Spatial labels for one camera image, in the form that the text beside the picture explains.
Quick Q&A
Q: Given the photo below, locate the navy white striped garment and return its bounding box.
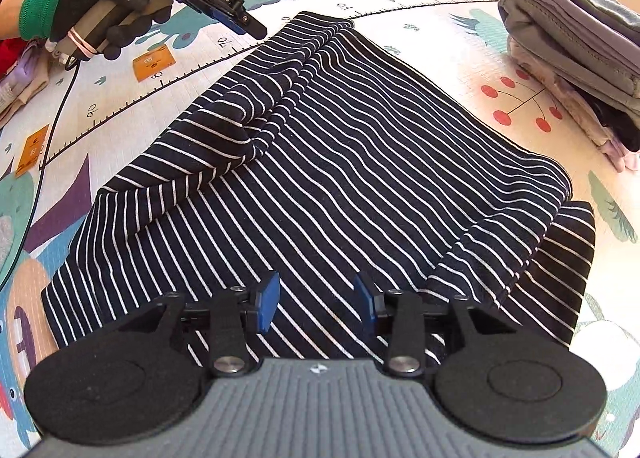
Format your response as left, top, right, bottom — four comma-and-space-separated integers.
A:
42, 12, 596, 358

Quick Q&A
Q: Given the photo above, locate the stack of folded clothes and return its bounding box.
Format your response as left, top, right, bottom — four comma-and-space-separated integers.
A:
498, 0, 639, 172

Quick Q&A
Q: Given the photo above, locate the black gloved left hand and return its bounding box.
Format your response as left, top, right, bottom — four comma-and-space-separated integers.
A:
1, 0, 172, 60

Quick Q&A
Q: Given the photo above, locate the printed foam play mat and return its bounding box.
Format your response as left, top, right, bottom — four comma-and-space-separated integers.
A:
1, 0, 639, 457

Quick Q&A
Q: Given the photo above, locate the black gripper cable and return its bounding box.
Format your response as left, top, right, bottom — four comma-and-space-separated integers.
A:
0, 59, 83, 295

